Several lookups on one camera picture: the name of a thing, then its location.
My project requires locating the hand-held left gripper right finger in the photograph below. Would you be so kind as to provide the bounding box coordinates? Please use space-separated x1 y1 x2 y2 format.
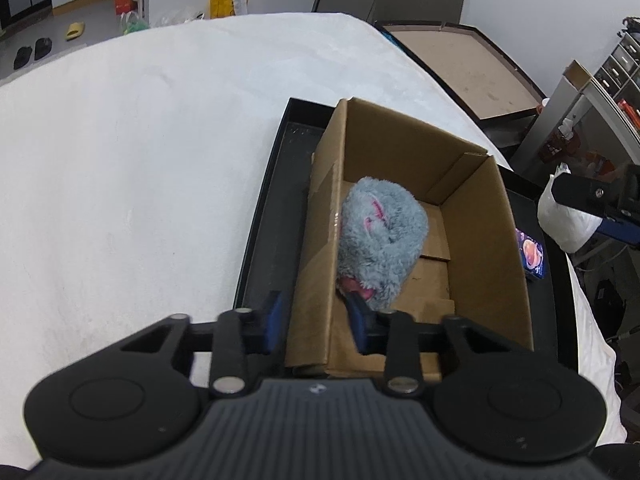
345 293 516 395

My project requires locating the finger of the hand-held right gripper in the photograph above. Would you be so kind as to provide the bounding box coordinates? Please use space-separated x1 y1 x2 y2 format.
550 164 640 218
597 212 640 247

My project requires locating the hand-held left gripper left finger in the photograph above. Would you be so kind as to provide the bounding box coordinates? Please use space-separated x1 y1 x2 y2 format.
120 290 286 394

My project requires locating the white plastic bag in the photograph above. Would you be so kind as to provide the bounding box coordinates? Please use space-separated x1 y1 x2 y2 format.
537 162 604 254

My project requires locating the blue tissue packet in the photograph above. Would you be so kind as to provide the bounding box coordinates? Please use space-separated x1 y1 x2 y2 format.
515 227 547 282

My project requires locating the grey plush toy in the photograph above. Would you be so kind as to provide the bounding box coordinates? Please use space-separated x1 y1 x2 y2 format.
337 176 429 311

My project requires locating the brown cardboard box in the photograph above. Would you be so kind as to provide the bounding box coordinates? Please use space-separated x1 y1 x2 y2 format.
285 97 535 380

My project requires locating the black tray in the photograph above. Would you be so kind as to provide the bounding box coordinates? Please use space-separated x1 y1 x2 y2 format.
232 97 581 377

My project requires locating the dark bag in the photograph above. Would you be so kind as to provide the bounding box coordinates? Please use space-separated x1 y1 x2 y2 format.
592 279 628 338

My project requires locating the grey glass-top desk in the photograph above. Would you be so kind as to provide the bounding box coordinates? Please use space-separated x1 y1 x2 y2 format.
510 60 640 176

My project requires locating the grey drawer organizer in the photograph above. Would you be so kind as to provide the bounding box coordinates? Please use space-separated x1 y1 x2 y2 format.
595 35 640 107

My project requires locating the clear plastic bag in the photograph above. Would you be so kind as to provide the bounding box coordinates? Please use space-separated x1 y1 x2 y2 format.
152 7 207 26

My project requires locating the green plastic bag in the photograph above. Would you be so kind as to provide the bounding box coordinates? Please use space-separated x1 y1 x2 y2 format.
119 11 150 35

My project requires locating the brown board with black frame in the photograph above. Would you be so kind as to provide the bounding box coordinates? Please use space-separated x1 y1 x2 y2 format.
372 20 549 135

